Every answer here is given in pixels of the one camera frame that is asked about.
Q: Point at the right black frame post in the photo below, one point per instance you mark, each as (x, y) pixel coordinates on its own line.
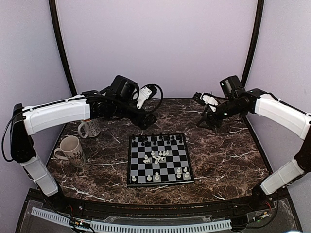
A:
(253, 41)

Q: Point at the black front rail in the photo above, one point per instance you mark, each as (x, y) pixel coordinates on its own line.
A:
(95, 208)

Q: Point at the white mug floral pattern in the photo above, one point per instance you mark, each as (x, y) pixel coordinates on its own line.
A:
(70, 149)

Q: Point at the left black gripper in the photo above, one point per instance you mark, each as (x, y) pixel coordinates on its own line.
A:
(147, 122)

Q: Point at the white bishop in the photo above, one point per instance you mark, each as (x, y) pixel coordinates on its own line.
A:
(179, 173)

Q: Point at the black chess pieces row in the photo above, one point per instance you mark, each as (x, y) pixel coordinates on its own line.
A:
(156, 140)

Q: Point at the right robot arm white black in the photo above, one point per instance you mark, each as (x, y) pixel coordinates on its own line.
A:
(237, 100)

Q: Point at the white slotted cable duct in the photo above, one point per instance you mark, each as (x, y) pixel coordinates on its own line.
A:
(130, 225)

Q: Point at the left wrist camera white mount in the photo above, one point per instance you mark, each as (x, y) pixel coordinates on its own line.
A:
(147, 92)

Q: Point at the black grey chess board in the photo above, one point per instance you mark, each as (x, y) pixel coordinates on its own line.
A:
(179, 158)

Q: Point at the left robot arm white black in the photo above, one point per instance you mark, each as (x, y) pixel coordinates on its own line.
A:
(122, 99)

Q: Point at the white mug orange inside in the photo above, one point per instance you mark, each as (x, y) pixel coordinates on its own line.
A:
(89, 128)

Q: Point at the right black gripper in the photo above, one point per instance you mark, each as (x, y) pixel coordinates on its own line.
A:
(208, 118)

